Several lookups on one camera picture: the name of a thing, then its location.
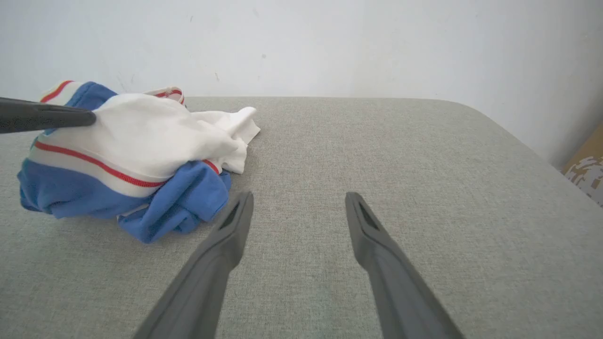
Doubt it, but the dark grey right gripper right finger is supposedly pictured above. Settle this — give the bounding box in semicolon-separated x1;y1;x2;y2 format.
345;191;464;339

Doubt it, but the grey fabric sofa cushion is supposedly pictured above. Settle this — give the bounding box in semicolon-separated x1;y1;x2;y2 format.
0;97;603;339

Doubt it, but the blue white red-striped jersey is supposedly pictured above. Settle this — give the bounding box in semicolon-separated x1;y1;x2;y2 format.
17;80;261;244

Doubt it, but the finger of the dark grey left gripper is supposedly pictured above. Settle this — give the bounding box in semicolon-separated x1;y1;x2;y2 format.
0;97;97;135

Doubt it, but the brown cardboard box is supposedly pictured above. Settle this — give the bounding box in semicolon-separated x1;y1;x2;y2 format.
562;121;603;208

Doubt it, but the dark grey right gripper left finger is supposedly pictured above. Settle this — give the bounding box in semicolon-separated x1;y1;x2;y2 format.
133;191;255;339

